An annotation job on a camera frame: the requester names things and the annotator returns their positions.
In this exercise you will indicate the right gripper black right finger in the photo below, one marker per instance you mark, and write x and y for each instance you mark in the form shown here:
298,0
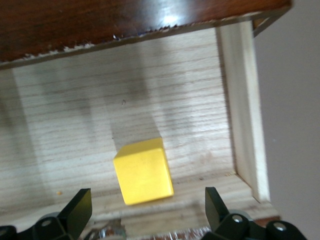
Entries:
217,215

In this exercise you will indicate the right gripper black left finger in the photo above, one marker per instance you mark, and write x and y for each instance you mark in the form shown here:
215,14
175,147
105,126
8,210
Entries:
77,210

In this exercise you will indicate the yellow wooden block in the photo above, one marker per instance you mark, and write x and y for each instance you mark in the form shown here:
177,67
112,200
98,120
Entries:
142,172

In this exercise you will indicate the dark red wooden cabinet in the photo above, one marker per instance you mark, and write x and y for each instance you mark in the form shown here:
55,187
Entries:
75,20

